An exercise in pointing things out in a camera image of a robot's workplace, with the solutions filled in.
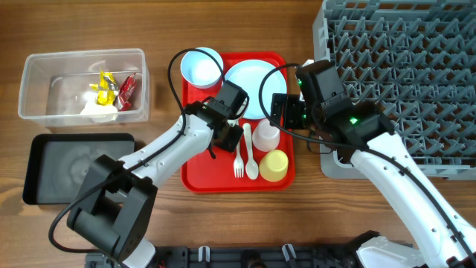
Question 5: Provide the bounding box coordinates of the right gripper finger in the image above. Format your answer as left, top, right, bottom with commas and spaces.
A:
271, 93, 288, 126
283, 95, 306, 130

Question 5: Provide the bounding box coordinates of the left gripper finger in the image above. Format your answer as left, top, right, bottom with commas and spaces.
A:
226, 124, 243, 152
212, 124, 231, 149

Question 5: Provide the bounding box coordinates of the red snack wrapper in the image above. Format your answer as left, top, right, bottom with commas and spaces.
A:
115, 73, 137, 112

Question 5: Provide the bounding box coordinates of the yellow foil wrapper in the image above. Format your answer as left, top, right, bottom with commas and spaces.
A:
89, 71, 119, 106

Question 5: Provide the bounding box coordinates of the white tissue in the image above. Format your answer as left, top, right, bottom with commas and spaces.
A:
80, 92, 118, 123

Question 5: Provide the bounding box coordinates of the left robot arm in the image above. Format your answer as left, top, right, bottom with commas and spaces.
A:
67, 81, 249, 267

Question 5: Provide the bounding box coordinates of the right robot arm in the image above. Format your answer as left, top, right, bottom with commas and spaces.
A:
266, 60, 475, 267

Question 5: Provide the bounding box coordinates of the grey dishwasher rack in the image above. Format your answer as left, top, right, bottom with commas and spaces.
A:
312, 0, 475, 180

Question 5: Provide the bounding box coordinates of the black waste tray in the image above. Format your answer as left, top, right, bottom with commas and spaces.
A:
22, 133, 135, 205

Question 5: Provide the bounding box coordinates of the white plastic fork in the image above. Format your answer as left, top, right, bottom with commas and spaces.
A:
233, 142, 245, 178

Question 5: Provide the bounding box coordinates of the white upturned cup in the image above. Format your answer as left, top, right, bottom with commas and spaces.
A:
252, 118, 280, 152

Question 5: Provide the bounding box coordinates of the light blue plate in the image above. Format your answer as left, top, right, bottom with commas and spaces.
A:
225, 60, 287, 120

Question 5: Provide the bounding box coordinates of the white plastic spoon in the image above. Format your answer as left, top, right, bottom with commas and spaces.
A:
242, 123, 259, 180

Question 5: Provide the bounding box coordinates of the red serving tray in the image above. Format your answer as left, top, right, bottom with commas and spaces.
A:
181, 51, 295, 194

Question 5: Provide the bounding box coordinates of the light blue bowl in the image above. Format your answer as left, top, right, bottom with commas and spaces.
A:
180, 47, 224, 89

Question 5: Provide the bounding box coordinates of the yellow upturned cup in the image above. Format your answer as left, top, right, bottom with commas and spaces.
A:
259, 150, 289, 182

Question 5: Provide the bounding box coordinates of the clear plastic bin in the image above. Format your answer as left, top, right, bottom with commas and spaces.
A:
18, 48, 150, 127

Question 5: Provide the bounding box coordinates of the left black cable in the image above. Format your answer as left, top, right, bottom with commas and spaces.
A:
48, 47, 228, 254

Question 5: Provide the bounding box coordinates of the black cable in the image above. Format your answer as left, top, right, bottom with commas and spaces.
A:
257, 62, 476, 258
48, 47, 228, 254

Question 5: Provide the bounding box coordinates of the right black cable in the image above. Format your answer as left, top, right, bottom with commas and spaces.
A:
257, 62, 476, 258

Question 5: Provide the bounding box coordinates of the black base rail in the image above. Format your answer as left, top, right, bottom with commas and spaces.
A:
84, 243, 414, 268

